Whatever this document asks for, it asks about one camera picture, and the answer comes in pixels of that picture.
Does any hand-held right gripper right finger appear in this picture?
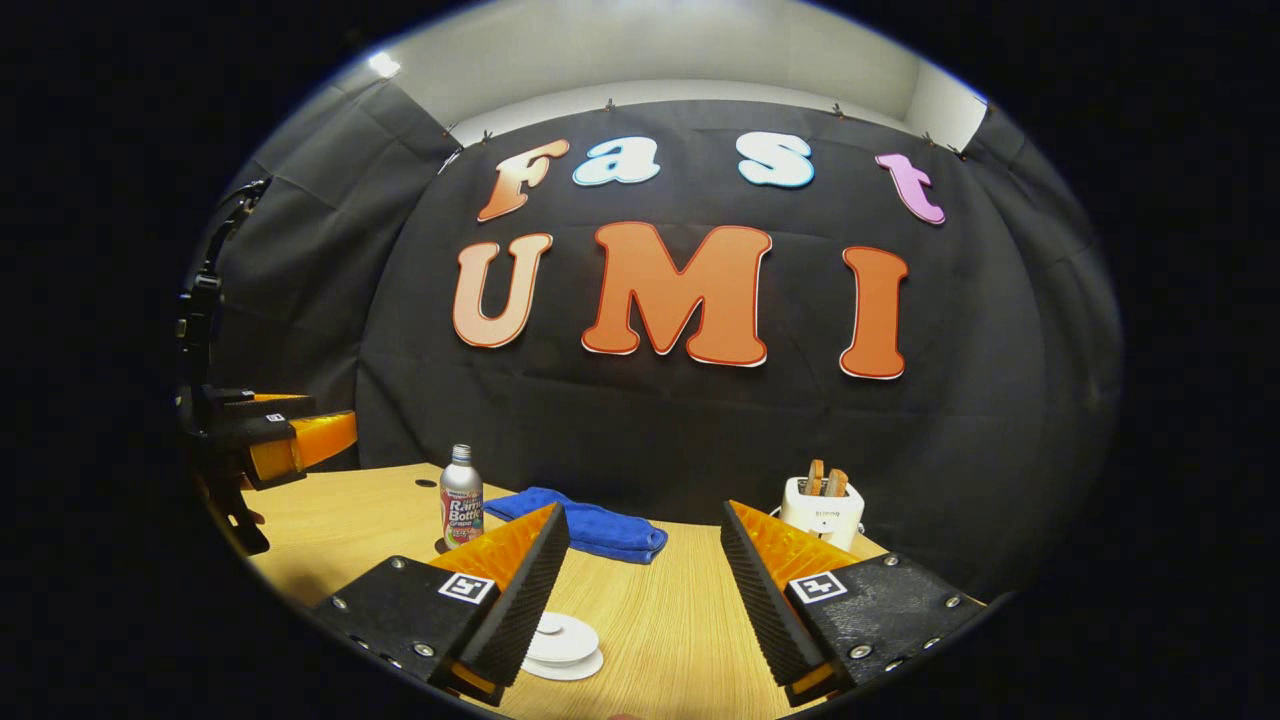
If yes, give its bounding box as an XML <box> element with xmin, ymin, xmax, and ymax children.
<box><xmin>720</xmin><ymin>500</ymin><xmax>989</xmax><ymax>706</ymax></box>

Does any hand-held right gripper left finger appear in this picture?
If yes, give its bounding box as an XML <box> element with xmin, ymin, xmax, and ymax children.
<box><xmin>313</xmin><ymin>502</ymin><xmax>571</xmax><ymax>706</ymax></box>

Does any white teacup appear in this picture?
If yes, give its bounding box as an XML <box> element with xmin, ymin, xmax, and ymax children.
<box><xmin>525</xmin><ymin>613</ymin><xmax>599</xmax><ymax>667</ymax></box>

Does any silver water bottle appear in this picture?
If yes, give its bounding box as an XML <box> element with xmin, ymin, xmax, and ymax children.
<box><xmin>440</xmin><ymin>444</ymin><xmax>485</xmax><ymax>550</ymax></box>

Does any white saucer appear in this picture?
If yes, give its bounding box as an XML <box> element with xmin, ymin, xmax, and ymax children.
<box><xmin>520</xmin><ymin>640</ymin><xmax>605</xmax><ymax>683</ymax></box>

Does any white toaster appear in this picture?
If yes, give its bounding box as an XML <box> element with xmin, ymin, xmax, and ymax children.
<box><xmin>779</xmin><ymin>476</ymin><xmax>866</xmax><ymax>553</ymax></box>

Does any blue folded towel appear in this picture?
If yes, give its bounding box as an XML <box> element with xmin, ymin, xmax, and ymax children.
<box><xmin>484</xmin><ymin>487</ymin><xmax>669</xmax><ymax>565</ymax></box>

